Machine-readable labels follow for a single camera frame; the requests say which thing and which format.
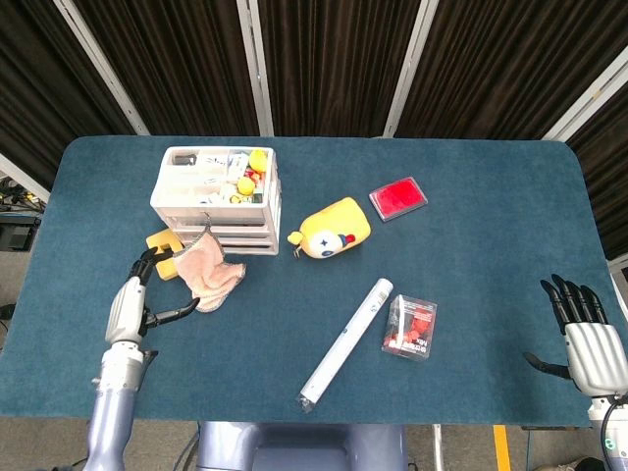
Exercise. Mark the white plastic drawer organizer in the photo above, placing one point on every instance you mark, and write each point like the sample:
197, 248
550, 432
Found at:
221, 208

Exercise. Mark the white metal frame post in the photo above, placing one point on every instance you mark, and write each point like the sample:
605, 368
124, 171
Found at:
411, 64
589, 93
255, 64
100, 64
22, 176

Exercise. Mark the yellow sponge with hole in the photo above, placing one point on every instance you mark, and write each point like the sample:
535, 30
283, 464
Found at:
167, 271

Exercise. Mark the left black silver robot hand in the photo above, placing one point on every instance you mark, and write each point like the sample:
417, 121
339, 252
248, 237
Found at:
125, 314

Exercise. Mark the red ink pad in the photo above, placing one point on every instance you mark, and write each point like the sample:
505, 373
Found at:
398, 197

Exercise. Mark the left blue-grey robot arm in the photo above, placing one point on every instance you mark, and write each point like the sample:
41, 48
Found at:
113, 407

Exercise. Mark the blue felt table mat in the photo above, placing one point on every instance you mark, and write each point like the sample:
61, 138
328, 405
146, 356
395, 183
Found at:
466, 255

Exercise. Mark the metal table leg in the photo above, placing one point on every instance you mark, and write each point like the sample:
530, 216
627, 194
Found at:
437, 449

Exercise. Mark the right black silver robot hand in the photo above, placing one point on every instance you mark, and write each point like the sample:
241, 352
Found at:
596, 358

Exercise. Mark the yellow plush pencil case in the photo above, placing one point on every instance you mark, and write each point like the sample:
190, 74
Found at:
338, 223

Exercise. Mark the pink cloth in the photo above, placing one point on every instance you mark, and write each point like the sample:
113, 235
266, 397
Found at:
206, 267

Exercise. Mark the white rolled paper tube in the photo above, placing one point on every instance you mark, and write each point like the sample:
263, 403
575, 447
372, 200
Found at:
343, 343

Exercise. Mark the blue-grey robot torso base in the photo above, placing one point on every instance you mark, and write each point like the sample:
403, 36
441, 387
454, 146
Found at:
299, 446

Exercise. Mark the black pleated curtain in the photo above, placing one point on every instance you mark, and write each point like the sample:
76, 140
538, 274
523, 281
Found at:
333, 59

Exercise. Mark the clear box with red print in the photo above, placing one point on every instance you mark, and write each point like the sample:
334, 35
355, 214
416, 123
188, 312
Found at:
411, 329

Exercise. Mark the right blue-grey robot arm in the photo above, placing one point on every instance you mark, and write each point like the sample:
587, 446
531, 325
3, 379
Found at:
613, 436

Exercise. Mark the black equipment box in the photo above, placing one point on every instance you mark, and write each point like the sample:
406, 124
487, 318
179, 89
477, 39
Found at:
17, 234

